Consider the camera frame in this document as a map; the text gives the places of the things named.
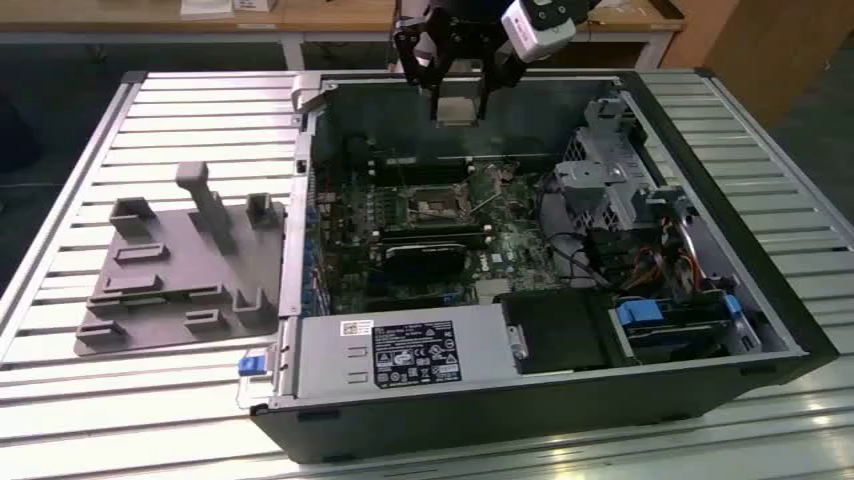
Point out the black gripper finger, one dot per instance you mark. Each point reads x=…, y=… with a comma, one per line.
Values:
x=439, y=60
x=502, y=65

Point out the silver CPU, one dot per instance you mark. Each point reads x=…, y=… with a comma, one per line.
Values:
x=459, y=110

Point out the black RAM slot bank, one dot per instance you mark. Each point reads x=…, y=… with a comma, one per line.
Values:
x=434, y=172

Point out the CPU socket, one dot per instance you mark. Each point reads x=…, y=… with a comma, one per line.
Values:
x=434, y=206

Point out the black drive cover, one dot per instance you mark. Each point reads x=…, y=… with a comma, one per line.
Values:
x=560, y=330

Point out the metal disk bay cage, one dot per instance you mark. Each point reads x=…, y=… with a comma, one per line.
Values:
x=600, y=175

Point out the small white box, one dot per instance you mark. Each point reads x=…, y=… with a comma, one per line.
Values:
x=254, y=5

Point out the black RAM stick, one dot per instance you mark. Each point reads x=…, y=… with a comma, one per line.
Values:
x=434, y=230
x=434, y=240

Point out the green motherboard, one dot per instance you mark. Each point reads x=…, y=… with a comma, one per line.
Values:
x=514, y=245

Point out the wooden cabinet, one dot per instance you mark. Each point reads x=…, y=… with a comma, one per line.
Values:
x=767, y=50

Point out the black graphics card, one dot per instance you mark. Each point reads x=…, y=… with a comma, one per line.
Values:
x=427, y=262

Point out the small silver heat sink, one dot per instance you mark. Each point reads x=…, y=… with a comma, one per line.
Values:
x=492, y=291

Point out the wooden desk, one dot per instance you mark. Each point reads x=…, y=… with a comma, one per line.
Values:
x=100, y=25

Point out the blue disk carrier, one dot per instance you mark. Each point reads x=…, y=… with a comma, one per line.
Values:
x=636, y=312

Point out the grey parts rack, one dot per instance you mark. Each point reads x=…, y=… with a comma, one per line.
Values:
x=167, y=260

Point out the small blue bay clip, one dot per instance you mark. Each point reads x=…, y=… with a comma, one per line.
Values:
x=733, y=306

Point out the grey power supply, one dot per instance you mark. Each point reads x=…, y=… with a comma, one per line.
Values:
x=320, y=360

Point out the blue case latch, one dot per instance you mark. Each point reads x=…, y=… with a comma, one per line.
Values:
x=251, y=363

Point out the black PC case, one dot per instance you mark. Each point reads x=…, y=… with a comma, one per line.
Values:
x=467, y=425

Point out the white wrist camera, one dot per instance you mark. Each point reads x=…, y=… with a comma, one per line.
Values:
x=534, y=25

